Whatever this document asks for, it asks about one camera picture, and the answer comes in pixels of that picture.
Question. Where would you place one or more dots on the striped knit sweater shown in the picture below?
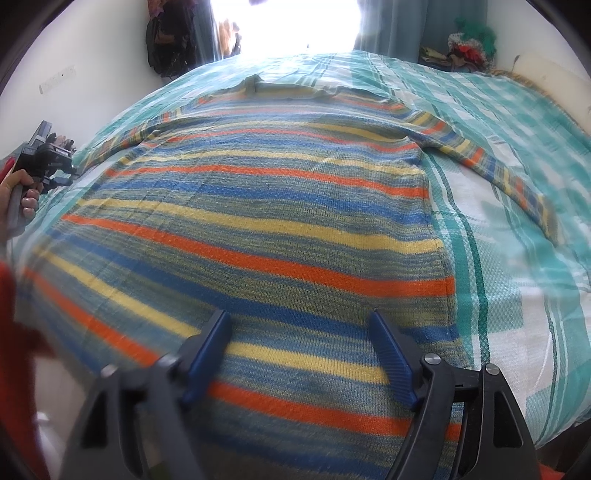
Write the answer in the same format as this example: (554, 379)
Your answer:
(258, 230)

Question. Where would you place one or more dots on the pile of colourful clothes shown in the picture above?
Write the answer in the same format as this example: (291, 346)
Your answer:
(471, 46)

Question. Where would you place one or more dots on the person's left hand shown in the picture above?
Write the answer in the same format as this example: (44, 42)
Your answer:
(28, 202)

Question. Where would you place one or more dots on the grey-blue curtain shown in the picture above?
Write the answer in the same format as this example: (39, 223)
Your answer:
(415, 23)
(210, 32)

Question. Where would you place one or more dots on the teal white checked blanket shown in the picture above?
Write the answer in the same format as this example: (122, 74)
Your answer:
(508, 230)

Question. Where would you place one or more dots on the dark hanging clothes and bags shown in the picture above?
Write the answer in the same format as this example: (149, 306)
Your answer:
(168, 39)

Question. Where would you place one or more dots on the orange cloth by window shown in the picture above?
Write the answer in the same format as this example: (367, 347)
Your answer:
(230, 39)

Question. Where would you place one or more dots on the person's red clothing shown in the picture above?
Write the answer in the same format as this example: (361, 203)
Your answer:
(25, 369)

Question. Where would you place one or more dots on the beige folded cloth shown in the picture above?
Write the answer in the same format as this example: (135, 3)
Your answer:
(431, 55)

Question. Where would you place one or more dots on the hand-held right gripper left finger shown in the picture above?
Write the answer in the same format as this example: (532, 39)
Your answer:
(207, 357)

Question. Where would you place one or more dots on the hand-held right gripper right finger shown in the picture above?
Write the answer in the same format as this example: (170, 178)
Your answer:
(392, 357)

